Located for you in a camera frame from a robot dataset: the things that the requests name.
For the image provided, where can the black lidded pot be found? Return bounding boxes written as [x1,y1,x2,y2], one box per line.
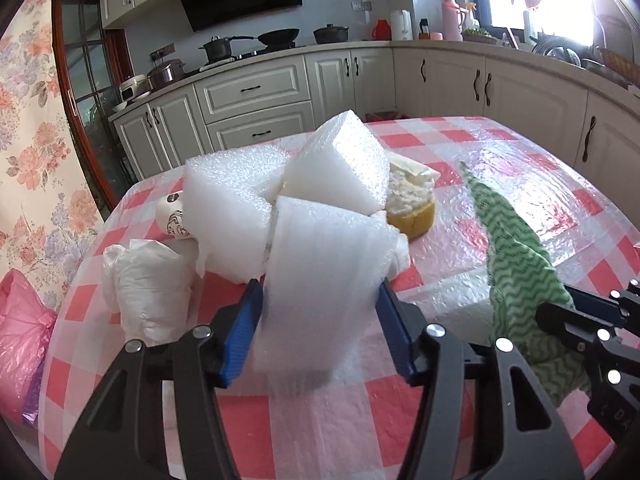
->
[313,24,350,45]

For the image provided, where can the folded white foam sheet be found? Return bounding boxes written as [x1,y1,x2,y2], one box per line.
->
[182,145,292,282]

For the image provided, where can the pink trash bag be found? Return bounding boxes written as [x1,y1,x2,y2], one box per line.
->
[0,269,59,427]

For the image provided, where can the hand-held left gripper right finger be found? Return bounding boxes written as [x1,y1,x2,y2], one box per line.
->
[375,280,586,480]

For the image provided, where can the green wavy patterned cloth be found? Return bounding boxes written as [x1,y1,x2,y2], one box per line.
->
[460,160,596,403]

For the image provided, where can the steel lidded pot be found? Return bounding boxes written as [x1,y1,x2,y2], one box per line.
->
[147,59,186,89]

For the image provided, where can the pink checked tablecloth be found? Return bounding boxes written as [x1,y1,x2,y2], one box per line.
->
[37,116,640,480]

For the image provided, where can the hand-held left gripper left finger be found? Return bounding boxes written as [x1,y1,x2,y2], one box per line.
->
[54,277,266,480]

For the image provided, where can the floral curtain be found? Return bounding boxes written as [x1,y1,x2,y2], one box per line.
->
[0,0,114,281]

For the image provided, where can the gas stove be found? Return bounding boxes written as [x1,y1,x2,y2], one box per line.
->
[200,45,306,72]

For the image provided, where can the thick white foam block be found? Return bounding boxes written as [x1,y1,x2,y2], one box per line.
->
[284,110,392,217]

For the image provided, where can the wooden framed glass door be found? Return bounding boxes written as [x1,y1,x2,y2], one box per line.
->
[51,0,137,217]

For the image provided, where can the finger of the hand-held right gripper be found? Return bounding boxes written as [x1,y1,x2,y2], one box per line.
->
[565,280,640,329]
[536,302,640,397]

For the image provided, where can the white foam sheet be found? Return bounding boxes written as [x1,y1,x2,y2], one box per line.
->
[252,195,412,377]
[182,145,292,282]

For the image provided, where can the pink thermos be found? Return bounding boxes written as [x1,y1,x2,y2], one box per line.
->
[441,0,465,42]

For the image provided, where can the plate of greens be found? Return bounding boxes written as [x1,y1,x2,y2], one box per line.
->
[462,27,499,45]

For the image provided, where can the printed white paper cup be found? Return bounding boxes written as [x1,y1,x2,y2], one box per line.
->
[156,191,194,242]

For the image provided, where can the white rice cooker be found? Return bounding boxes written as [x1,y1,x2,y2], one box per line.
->
[118,75,151,101]

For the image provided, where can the white lower kitchen cabinets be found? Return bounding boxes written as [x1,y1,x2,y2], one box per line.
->
[109,41,640,197]

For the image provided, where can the crumpled white plastic bag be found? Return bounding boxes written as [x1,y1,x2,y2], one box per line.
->
[102,239,199,347]

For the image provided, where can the black frying pan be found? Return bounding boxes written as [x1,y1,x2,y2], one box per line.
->
[257,28,301,49]

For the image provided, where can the white electric kettle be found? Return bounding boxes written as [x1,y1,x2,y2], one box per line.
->
[390,9,414,41]

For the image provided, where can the woven basket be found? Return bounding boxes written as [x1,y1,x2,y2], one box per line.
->
[597,47,640,84]

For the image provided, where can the black saucepan with handle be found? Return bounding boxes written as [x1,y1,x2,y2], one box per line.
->
[199,35,256,62]

